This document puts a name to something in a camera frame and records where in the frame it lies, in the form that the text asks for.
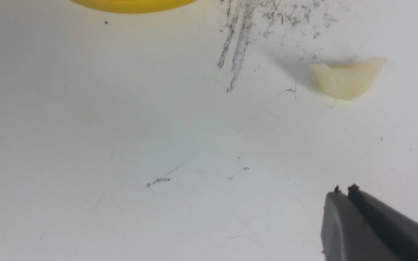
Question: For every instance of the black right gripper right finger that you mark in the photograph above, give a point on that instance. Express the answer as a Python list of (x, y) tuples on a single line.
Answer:
[(396, 231)]

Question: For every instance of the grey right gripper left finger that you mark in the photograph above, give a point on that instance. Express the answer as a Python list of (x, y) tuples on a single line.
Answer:
[(345, 234)]

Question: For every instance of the pale translucent dumpling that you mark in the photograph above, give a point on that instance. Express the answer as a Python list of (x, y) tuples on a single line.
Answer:
[(348, 81)]

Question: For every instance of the bamboo steamer tray yellow rim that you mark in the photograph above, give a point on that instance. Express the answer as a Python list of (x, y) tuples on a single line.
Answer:
[(132, 6)]

